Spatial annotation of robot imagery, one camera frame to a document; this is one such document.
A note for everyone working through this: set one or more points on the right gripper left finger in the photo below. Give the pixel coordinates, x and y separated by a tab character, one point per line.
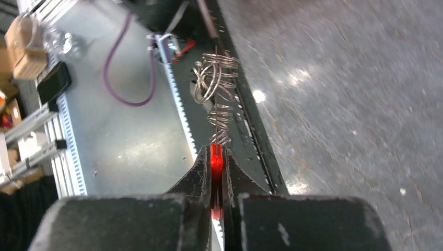
196	188

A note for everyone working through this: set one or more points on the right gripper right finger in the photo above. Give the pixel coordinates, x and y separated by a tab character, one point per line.
234	181

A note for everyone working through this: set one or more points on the grey red key holder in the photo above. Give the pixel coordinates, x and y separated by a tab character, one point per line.
214	86

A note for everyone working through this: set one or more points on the black smartphone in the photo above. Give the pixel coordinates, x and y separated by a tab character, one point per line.
55	83

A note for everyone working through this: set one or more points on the seated person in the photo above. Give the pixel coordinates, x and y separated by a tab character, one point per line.
22	212

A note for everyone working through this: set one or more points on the clear glass cup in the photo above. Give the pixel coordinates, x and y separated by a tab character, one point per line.
44	37

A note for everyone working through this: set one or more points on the cardboard box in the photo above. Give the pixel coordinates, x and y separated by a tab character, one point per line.
25	63

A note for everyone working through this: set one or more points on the white slotted cable duct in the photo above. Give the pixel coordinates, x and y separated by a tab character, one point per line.
66	166

